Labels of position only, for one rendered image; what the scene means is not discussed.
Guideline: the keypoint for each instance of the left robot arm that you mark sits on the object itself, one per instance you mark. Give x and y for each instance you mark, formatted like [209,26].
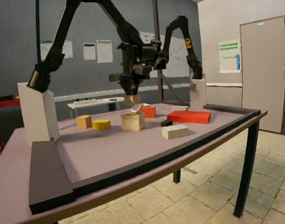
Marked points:
[191,59]

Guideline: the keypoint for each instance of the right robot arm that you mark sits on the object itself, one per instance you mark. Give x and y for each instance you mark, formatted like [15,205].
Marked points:
[40,78]

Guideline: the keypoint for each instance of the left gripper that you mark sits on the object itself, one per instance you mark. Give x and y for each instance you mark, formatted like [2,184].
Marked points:
[160,63]

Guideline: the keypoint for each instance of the white rectangular block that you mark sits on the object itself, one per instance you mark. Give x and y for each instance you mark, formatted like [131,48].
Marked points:
[175,131]

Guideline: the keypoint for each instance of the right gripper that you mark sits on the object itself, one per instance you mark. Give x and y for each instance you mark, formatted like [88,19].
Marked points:
[132,85]

